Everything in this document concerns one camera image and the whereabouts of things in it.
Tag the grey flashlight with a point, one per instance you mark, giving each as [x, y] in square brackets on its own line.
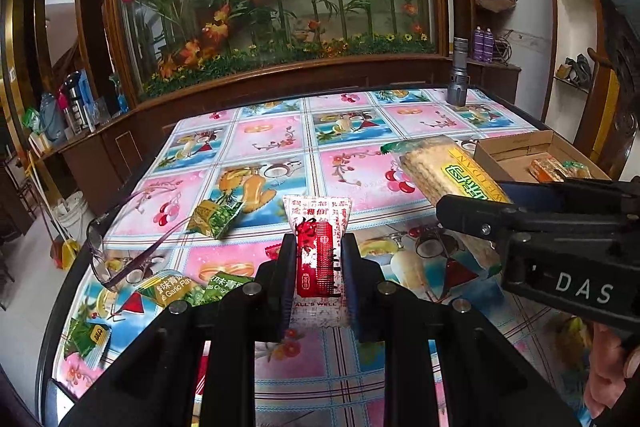
[459, 78]

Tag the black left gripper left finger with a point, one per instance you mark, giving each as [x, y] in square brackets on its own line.
[275, 300]

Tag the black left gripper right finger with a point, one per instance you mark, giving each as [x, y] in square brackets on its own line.
[369, 296]

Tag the wooden chair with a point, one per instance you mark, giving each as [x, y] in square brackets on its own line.
[621, 29]

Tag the green pea packet garlic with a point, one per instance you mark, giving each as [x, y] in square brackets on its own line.
[166, 287]

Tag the green pea packet far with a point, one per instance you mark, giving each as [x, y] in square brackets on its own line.
[212, 218]

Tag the purple bottle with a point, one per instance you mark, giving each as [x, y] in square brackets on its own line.
[478, 45]
[488, 46]

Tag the purple bottle left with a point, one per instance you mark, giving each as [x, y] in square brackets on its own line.
[478, 45]

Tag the cardboard box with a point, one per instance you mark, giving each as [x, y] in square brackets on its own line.
[507, 158]

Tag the person's right hand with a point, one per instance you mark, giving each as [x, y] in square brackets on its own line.
[610, 367]

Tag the small red candy packet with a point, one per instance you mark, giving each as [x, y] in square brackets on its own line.
[273, 251]

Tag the colourful patterned tablecloth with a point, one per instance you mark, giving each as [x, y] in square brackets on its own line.
[229, 185]

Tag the green pea packet original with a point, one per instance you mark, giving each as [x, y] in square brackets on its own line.
[216, 288]

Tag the green packet table edge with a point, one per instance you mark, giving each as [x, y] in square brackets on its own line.
[87, 339]

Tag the orange snack packet in box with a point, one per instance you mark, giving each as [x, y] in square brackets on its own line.
[546, 169]

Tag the eyeglasses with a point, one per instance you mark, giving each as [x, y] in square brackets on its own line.
[115, 267]

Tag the red white candy packet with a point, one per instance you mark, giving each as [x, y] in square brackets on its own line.
[319, 261]

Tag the purple bottle right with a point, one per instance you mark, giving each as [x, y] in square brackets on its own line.
[488, 46]

